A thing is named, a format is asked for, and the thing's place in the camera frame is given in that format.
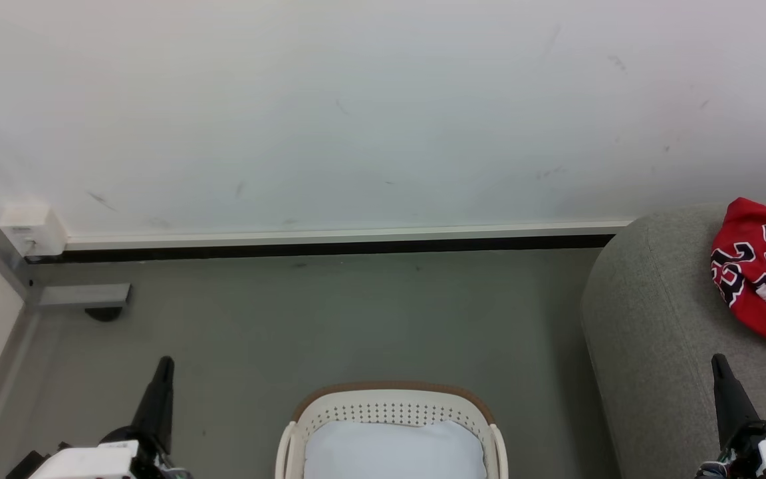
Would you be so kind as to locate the right gripper body dark grey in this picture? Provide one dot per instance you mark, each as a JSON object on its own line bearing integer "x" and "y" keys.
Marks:
{"x": 742, "y": 452}

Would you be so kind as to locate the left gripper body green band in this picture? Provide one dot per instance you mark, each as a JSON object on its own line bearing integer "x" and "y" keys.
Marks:
{"x": 150, "y": 462}

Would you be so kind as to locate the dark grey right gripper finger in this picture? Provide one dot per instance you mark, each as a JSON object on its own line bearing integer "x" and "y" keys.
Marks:
{"x": 741, "y": 409}
{"x": 725, "y": 406}

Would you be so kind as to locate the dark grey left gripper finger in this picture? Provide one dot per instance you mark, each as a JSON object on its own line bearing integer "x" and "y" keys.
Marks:
{"x": 166, "y": 412}
{"x": 149, "y": 412}

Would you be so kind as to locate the red jersey with black lettering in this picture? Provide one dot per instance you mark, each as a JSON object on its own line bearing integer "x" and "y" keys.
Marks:
{"x": 755, "y": 266}

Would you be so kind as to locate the white plastic laundry basket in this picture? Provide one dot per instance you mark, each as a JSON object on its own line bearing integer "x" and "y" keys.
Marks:
{"x": 393, "y": 402}

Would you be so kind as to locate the grey fabric sofa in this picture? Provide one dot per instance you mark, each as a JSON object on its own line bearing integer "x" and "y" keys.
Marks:
{"x": 655, "y": 346}

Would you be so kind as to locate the black round floor foot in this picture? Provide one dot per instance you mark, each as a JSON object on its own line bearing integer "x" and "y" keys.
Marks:
{"x": 104, "y": 313}

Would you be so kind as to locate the pale blue cloth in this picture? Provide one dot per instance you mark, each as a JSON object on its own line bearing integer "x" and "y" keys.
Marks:
{"x": 393, "y": 452}

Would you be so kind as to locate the white and black baseboard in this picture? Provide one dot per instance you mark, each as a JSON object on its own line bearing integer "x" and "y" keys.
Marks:
{"x": 343, "y": 243}

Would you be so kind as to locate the white wall outlet box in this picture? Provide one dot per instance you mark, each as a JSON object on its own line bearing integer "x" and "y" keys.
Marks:
{"x": 32, "y": 229}

